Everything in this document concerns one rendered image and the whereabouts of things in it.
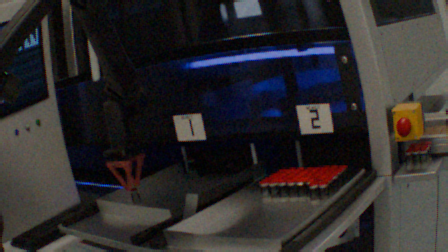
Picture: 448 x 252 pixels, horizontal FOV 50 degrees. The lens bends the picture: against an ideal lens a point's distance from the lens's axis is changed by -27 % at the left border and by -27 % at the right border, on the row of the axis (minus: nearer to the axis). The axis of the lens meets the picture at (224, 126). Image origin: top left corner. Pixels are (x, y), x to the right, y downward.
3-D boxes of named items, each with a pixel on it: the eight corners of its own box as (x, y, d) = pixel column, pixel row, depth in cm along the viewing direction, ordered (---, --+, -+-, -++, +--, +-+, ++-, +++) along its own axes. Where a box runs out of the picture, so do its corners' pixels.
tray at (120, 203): (183, 174, 165) (180, 161, 165) (266, 173, 149) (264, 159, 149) (100, 212, 140) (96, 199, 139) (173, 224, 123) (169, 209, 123)
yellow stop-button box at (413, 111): (403, 132, 120) (399, 101, 119) (425, 131, 116) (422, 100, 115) (394, 142, 115) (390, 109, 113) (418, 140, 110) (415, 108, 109)
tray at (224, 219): (269, 189, 136) (267, 174, 135) (365, 183, 119) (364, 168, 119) (167, 245, 110) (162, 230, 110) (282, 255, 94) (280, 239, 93)
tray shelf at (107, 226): (171, 180, 169) (169, 174, 168) (397, 172, 125) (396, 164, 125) (59, 231, 132) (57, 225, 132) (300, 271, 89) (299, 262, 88)
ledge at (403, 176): (409, 163, 129) (409, 155, 128) (446, 159, 121) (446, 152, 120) (393, 183, 118) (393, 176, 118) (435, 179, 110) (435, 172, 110)
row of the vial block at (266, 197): (266, 199, 128) (262, 179, 127) (337, 196, 116) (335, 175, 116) (260, 203, 126) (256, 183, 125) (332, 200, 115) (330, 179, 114)
